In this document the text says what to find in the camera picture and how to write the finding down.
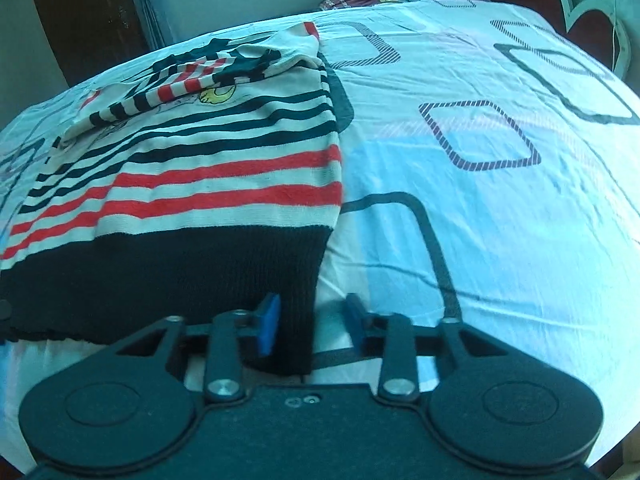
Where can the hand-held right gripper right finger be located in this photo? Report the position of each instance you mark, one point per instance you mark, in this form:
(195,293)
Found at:
(356,324)

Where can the blue curtain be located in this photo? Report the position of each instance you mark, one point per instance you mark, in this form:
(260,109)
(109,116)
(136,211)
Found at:
(145,5)

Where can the dark wooden door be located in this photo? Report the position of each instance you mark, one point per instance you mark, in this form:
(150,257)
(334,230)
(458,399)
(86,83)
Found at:
(85,15)

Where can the striped knit sweater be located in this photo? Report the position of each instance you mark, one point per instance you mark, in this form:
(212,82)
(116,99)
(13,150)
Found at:
(200,185)

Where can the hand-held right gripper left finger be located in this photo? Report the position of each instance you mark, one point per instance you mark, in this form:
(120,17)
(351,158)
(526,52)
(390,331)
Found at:
(267,324)

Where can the red printed pillow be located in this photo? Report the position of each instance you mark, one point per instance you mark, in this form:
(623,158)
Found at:
(360,1)

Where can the bed with patterned sheet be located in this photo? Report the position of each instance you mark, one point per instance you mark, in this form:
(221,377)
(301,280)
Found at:
(475,210)

